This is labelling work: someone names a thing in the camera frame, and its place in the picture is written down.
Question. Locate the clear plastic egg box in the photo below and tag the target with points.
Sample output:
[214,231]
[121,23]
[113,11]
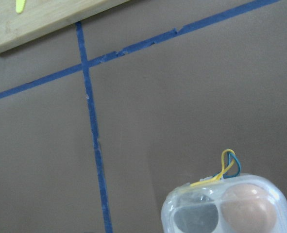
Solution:
[197,209]

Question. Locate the upper brown egg in box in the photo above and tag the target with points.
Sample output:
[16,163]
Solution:
[247,209]

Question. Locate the yellow rubber band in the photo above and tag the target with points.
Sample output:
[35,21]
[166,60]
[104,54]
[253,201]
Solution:
[228,159]

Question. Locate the centre vertical blue tape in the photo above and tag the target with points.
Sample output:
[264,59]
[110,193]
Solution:
[94,130]

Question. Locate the upper horizontal blue tape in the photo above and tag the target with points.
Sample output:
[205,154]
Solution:
[213,19]

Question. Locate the bamboo cutting board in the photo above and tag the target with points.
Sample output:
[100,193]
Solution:
[40,17]

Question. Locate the yellow plastic knife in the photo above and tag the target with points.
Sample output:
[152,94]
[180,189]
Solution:
[20,5]

